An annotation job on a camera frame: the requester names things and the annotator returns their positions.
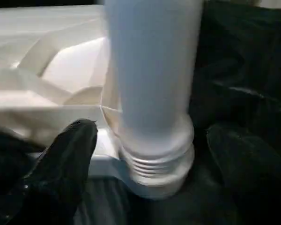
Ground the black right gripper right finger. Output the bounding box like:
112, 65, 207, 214
206, 123, 281, 225

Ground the white plastic table top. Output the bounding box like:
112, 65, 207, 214
0, 4, 195, 200

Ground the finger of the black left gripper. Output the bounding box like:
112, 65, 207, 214
0, 126, 44, 188

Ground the black mat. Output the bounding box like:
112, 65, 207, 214
74, 0, 281, 225

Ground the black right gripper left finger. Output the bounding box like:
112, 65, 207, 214
0, 118, 99, 225

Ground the white plastic table leg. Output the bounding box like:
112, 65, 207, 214
102, 0, 204, 181

